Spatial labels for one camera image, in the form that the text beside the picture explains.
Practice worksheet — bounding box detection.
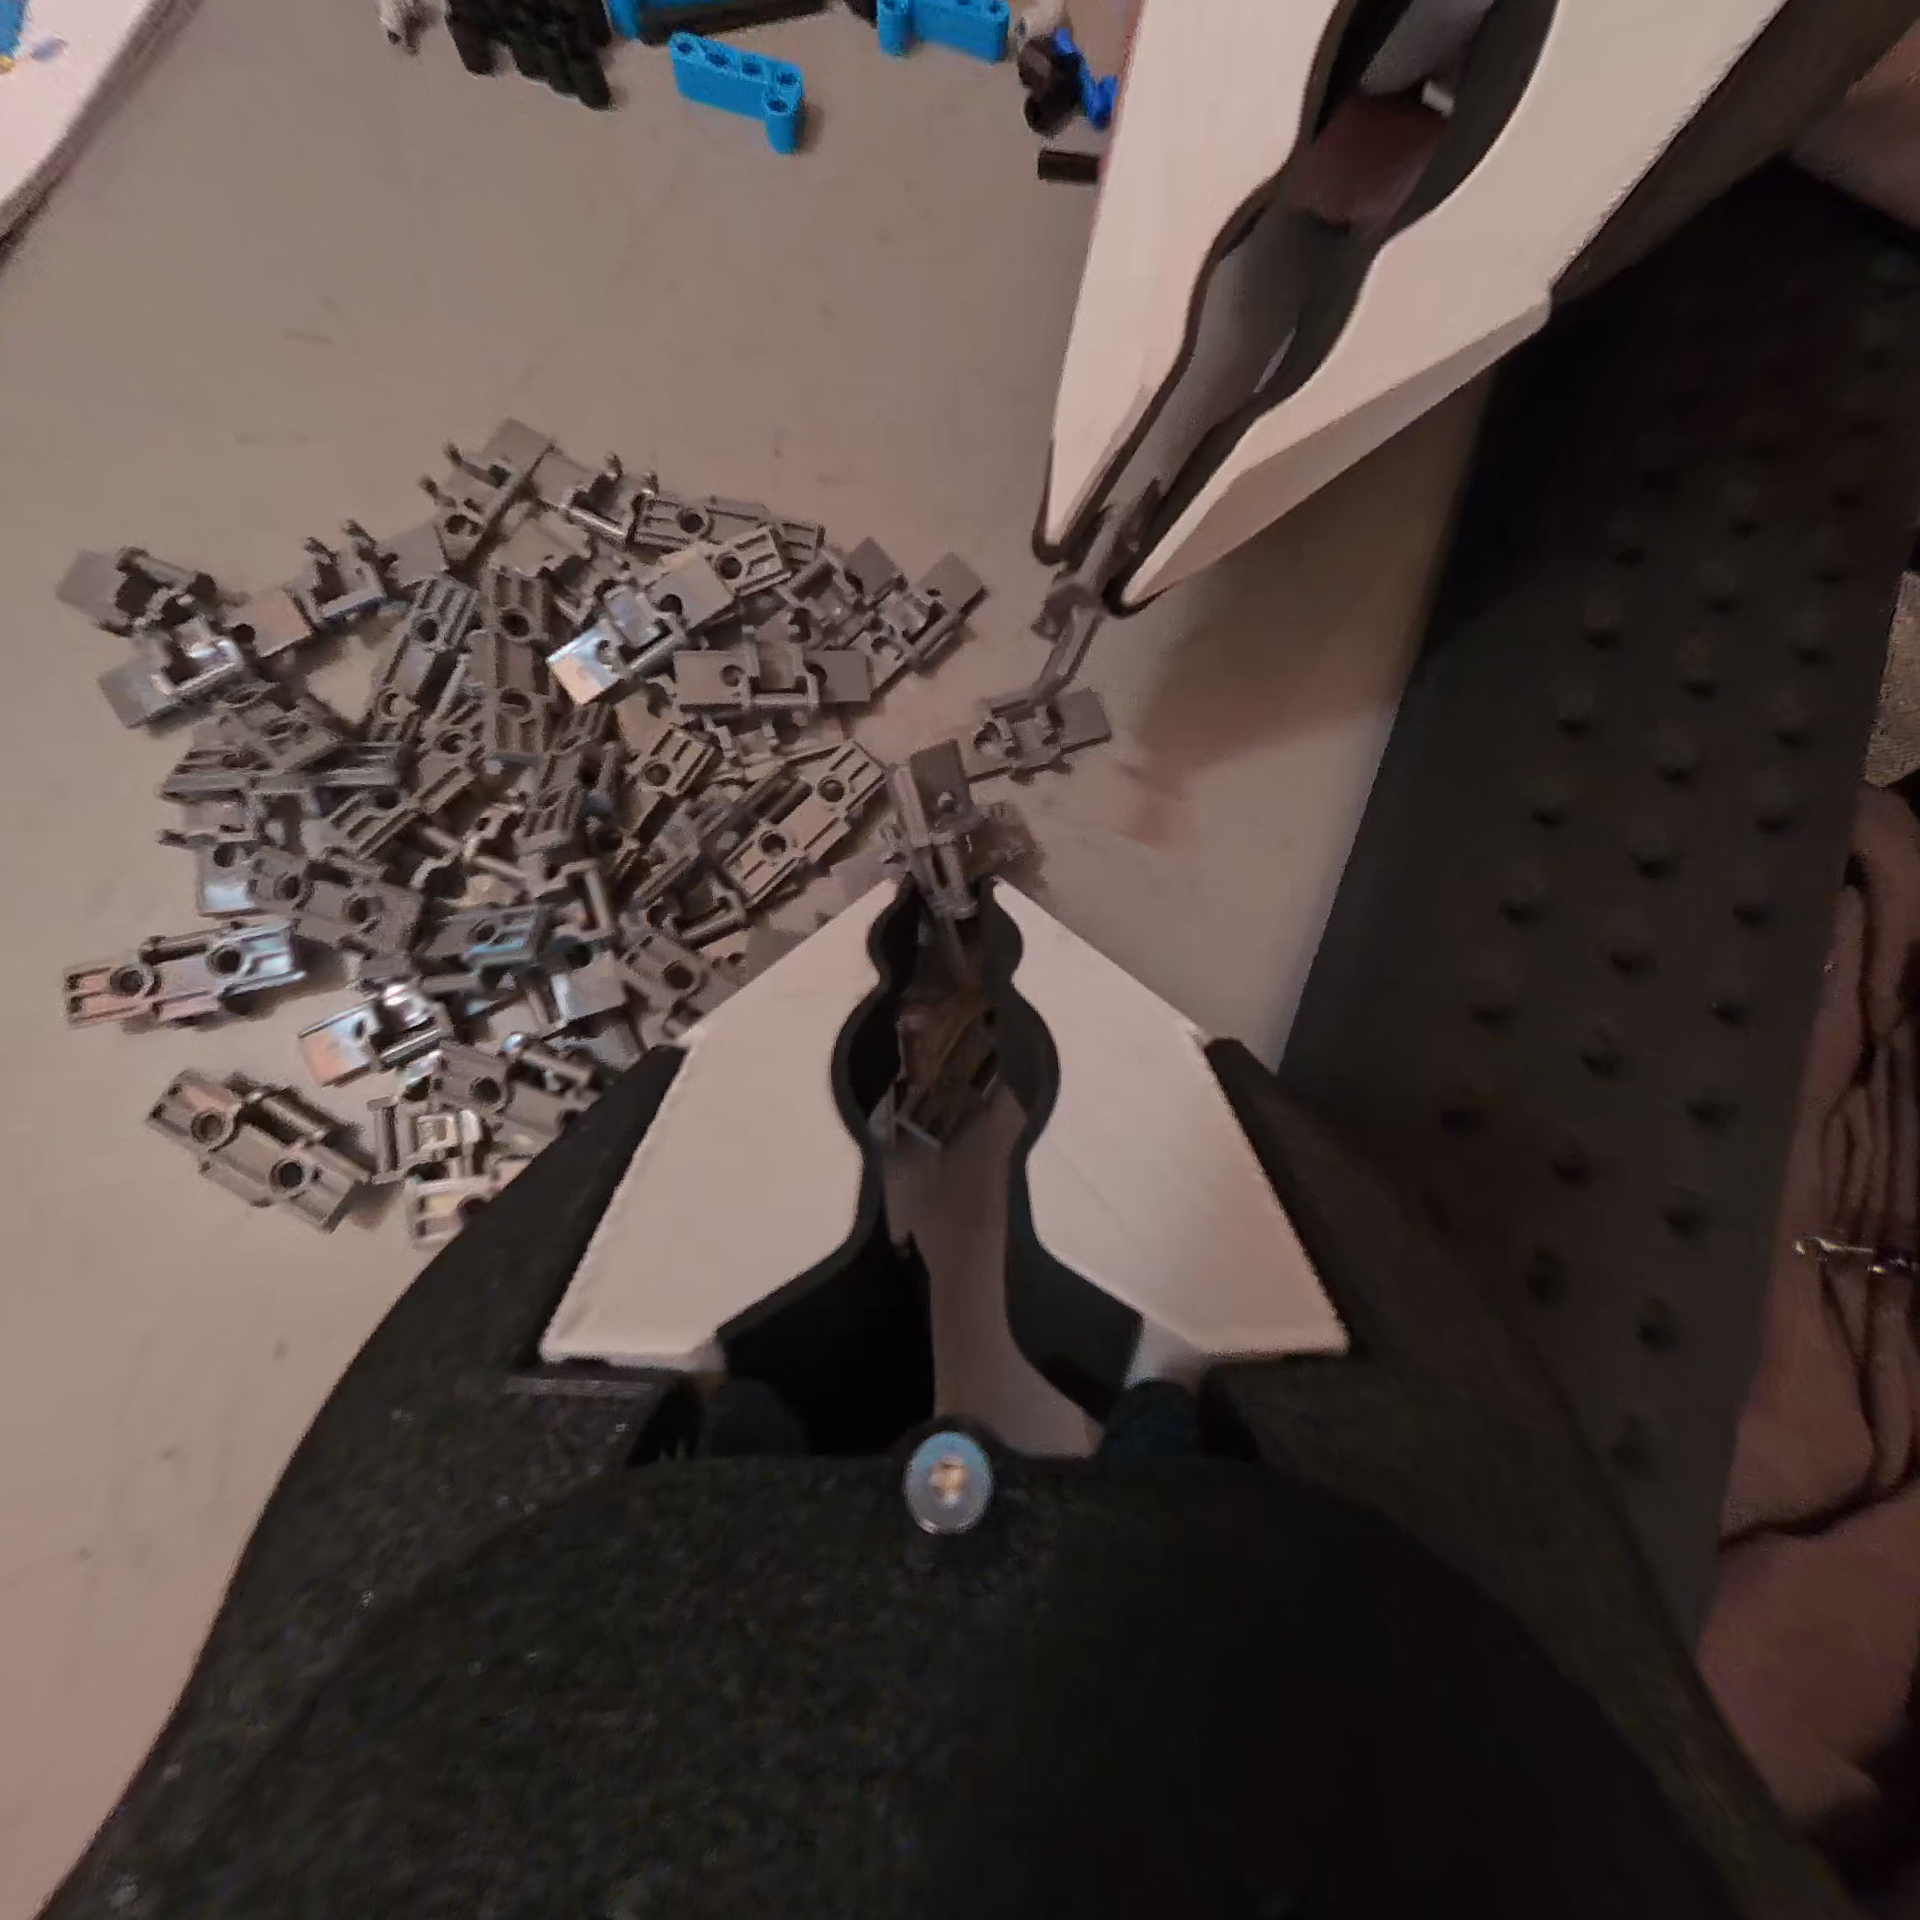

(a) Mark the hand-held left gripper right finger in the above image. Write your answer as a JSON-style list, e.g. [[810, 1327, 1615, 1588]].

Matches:
[[984, 883, 1349, 1375]]

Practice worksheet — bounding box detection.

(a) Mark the grey desk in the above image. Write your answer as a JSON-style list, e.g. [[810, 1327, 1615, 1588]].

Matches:
[[0, 0, 1503, 1920]]

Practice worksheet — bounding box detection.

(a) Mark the open instruction booklet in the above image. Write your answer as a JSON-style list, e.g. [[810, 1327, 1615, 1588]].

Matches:
[[0, 0, 201, 242]]

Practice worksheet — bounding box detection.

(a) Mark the pile of grey track links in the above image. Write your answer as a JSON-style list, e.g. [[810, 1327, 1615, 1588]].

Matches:
[[57, 417, 1010, 1250]]

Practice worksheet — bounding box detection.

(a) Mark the person's right hand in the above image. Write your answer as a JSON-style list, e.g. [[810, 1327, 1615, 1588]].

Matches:
[[1797, 67, 1920, 231]]

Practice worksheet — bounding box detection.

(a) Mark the heap of mixed coloured bricks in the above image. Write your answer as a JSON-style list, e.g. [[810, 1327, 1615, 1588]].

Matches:
[[376, 0, 1127, 185]]

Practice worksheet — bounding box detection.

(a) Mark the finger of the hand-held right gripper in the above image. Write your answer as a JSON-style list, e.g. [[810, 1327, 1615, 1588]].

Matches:
[[1032, 0, 1339, 566], [1107, 0, 1797, 616]]

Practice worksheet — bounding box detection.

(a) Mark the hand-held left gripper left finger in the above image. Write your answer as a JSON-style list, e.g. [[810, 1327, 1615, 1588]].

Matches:
[[538, 879, 913, 1375]]

